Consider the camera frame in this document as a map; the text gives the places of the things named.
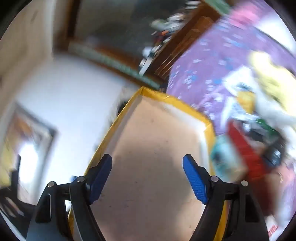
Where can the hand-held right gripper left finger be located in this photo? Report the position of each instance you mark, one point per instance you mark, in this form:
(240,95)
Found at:
(101,178)

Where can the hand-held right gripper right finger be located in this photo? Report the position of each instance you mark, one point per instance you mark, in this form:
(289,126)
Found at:
(195,180)

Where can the blue cartoon packet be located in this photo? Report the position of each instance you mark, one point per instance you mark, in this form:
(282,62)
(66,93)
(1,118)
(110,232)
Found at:
(224,155)

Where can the red packet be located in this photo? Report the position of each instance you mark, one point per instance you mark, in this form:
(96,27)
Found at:
(247,153)

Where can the cardboard box with yellow tape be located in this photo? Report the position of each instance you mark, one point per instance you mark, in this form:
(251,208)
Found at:
(150,139)

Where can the yellow cloth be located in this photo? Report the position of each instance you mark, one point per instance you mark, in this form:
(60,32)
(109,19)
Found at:
(272,76)

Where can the green bamboo painted panel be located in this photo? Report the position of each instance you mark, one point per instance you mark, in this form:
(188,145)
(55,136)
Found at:
(111,63)

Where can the purple floral blanket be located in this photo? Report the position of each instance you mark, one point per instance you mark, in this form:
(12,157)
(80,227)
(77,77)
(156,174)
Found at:
(208,60)

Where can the wooden glass-front cabinet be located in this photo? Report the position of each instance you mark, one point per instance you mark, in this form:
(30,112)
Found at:
(192,39)

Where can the clutter on cabinet ledge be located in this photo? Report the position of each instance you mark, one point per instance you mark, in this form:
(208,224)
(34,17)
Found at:
(161,34)

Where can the pink cloth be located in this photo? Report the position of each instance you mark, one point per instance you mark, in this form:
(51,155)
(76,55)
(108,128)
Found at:
(245,16)

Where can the framed wall picture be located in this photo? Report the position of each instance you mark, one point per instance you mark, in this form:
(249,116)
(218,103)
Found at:
(30,139)

